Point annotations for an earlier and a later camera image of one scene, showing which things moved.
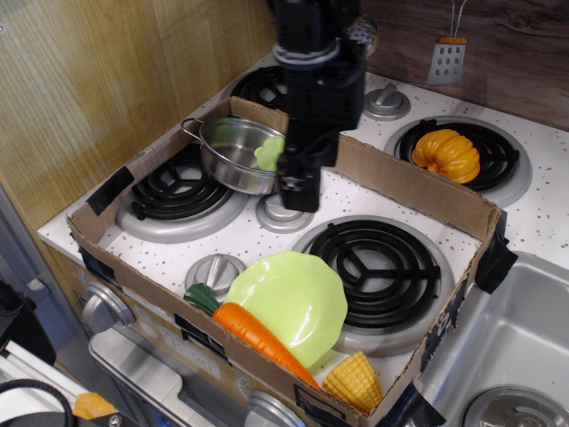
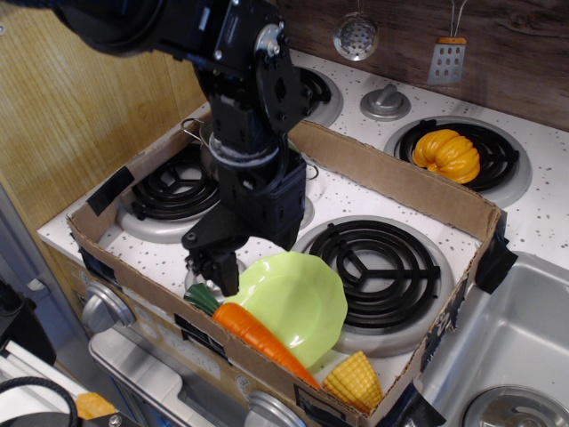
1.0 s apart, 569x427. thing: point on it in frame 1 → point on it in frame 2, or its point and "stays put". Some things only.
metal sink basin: (507, 362) stays put
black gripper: (325, 92) → (260, 190)
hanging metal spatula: (447, 63) stays put
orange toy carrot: (241, 326) stays put
